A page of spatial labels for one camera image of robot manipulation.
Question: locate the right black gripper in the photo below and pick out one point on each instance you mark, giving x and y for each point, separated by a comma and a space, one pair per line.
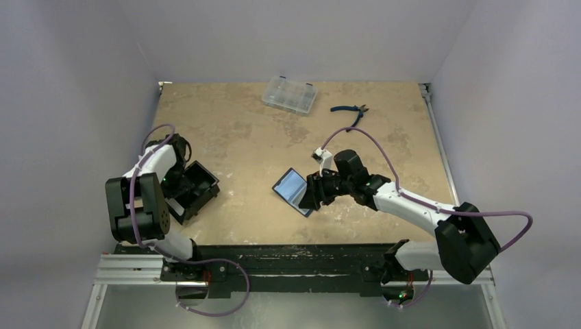
320, 190

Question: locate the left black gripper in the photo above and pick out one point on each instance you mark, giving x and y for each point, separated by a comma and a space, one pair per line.
172, 193

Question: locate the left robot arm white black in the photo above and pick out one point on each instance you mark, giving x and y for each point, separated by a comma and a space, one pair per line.
137, 207

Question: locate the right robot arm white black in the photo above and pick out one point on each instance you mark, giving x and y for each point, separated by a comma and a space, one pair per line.
464, 245

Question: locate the black card tray box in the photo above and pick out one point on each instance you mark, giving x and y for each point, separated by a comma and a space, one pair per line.
197, 187

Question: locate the clear plastic organizer box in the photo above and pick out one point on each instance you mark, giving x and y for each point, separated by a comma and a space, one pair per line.
289, 95

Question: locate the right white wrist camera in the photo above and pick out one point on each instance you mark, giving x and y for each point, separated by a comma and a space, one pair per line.
324, 158

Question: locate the black aluminium mounting rail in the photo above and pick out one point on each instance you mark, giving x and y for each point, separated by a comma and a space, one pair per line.
362, 269

